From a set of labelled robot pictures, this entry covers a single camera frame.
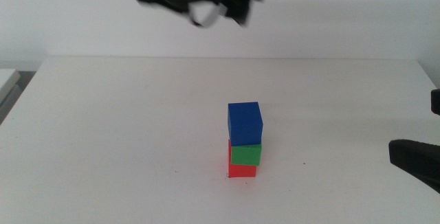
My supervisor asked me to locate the blue cube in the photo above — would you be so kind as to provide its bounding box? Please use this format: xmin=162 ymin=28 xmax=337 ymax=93
xmin=227 ymin=101 xmax=264 ymax=147

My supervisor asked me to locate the green cube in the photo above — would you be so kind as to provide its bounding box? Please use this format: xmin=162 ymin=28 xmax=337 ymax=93
xmin=230 ymin=143 xmax=263 ymax=167

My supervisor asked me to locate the red cube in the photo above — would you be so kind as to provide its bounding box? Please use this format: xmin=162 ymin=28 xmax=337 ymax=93
xmin=227 ymin=139 xmax=258 ymax=179

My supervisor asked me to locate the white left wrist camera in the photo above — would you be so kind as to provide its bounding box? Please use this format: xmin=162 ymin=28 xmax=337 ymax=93
xmin=188 ymin=1 xmax=228 ymax=28

